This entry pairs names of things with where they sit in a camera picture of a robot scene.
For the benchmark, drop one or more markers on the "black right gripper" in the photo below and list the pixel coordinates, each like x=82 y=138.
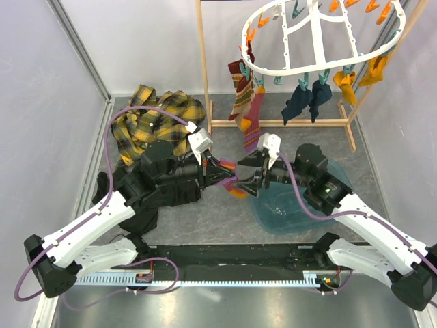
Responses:
x=255 y=160

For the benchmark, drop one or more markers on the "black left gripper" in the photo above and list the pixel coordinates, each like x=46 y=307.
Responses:
x=208 y=171

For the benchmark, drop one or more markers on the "maroon purple striped sock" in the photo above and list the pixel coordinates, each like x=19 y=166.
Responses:
x=250 y=121
x=234 y=191

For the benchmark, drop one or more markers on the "mustard yellow sock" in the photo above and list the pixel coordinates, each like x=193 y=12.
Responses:
x=375 y=71
x=344 y=82

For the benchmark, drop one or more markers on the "white oval clip hanger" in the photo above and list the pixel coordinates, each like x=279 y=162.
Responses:
x=315 y=19

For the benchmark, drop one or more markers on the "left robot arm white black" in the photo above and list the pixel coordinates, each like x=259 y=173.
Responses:
x=109 y=233

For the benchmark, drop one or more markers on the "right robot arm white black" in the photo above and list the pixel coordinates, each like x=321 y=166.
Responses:
x=404 y=264

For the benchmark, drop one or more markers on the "teal plastic tub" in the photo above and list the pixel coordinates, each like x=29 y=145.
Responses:
x=277 y=211

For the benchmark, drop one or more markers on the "maroon beige striped sock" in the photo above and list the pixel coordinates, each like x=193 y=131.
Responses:
x=239 y=68
x=244 y=96

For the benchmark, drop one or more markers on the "black garment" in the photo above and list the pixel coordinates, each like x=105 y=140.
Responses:
x=145 y=198

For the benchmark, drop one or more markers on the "navy blue sock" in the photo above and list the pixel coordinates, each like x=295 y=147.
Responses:
x=321 y=94
x=294 y=106

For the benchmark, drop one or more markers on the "yellow plaid shirt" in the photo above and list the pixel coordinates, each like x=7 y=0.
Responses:
x=136 y=129

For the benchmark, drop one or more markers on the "wooden clothes rack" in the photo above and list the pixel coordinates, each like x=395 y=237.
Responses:
x=345 y=121

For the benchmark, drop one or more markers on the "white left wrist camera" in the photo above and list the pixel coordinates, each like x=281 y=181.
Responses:
x=199 y=140

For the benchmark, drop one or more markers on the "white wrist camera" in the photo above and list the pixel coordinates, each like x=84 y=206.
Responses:
x=199 y=140
x=271 y=144

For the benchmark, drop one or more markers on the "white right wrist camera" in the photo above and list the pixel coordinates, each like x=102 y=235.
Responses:
x=271 y=144

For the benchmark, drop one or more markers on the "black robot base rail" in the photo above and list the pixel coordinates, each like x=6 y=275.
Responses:
x=244 y=261

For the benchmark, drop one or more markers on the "white slotted cable duct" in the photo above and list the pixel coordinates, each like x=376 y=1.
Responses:
x=108 y=278

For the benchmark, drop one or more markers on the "aluminium corner post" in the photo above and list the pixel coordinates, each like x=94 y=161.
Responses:
x=78 y=45

